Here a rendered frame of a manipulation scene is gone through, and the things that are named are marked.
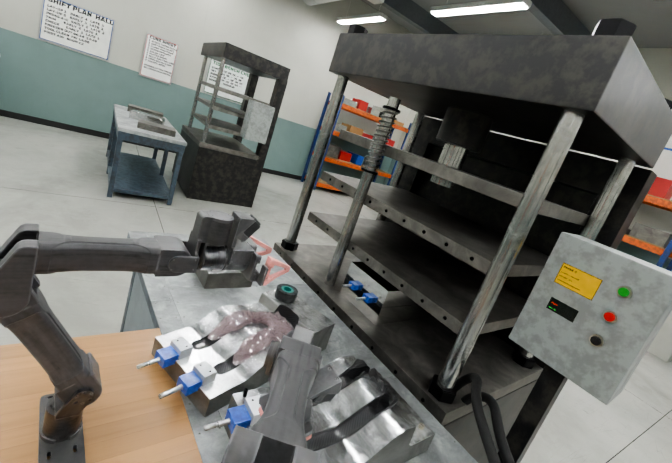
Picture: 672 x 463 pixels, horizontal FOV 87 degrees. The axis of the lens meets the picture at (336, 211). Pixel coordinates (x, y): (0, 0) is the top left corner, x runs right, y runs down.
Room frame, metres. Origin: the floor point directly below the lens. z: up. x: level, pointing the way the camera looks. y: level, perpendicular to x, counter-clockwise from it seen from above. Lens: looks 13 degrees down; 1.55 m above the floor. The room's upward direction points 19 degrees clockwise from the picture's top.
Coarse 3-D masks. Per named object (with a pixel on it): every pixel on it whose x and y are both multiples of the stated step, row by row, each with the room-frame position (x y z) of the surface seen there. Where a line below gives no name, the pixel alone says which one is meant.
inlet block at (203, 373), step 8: (200, 368) 0.76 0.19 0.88; (208, 368) 0.77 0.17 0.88; (184, 376) 0.73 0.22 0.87; (192, 376) 0.74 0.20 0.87; (200, 376) 0.74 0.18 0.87; (208, 376) 0.74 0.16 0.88; (184, 384) 0.71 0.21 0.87; (192, 384) 0.72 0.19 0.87; (200, 384) 0.73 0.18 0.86; (168, 392) 0.68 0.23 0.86; (184, 392) 0.71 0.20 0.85; (192, 392) 0.72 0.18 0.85
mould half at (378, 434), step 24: (336, 360) 0.90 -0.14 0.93; (360, 384) 0.83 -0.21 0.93; (384, 384) 0.97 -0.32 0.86; (312, 408) 0.75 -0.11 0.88; (336, 408) 0.77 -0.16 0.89; (408, 408) 0.90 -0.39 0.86; (312, 432) 0.68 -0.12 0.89; (360, 432) 0.71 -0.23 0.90; (384, 432) 0.71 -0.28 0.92; (408, 432) 0.74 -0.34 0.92; (432, 432) 0.84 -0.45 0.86; (336, 456) 0.64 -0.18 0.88; (360, 456) 0.66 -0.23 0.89; (384, 456) 0.70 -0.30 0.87; (408, 456) 0.78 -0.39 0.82
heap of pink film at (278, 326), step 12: (240, 312) 0.99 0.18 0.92; (252, 312) 1.04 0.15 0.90; (264, 312) 1.07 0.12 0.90; (276, 312) 1.09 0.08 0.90; (228, 324) 0.94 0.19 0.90; (240, 324) 0.95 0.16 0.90; (264, 324) 1.02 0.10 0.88; (276, 324) 1.04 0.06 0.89; (288, 324) 1.06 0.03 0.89; (216, 336) 0.91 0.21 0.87; (252, 336) 0.91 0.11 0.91; (264, 336) 0.92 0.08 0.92; (276, 336) 0.94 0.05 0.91; (240, 348) 0.87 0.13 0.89; (252, 348) 0.87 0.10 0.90; (240, 360) 0.85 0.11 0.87
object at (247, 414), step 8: (248, 400) 0.67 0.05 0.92; (256, 400) 0.68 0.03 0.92; (232, 408) 0.65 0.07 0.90; (240, 408) 0.66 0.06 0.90; (248, 408) 0.66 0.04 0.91; (256, 408) 0.66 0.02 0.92; (232, 416) 0.63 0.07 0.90; (240, 416) 0.64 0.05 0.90; (248, 416) 0.65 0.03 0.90; (256, 416) 0.64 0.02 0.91; (208, 424) 0.61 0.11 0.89; (216, 424) 0.61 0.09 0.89; (224, 424) 0.62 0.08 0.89; (232, 424) 0.62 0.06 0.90; (240, 424) 0.63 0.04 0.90; (248, 424) 0.64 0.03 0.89; (232, 432) 0.62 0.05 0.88
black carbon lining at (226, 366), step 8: (280, 304) 1.12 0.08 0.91; (272, 312) 1.12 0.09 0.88; (280, 312) 1.12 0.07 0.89; (288, 312) 1.11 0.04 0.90; (288, 320) 1.11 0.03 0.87; (296, 320) 1.08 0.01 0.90; (192, 344) 0.87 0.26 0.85; (200, 344) 0.88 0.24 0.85; (208, 344) 0.89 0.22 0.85; (232, 360) 0.85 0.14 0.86; (216, 368) 0.81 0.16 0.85; (224, 368) 0.82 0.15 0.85; (232, 368) 0.83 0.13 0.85
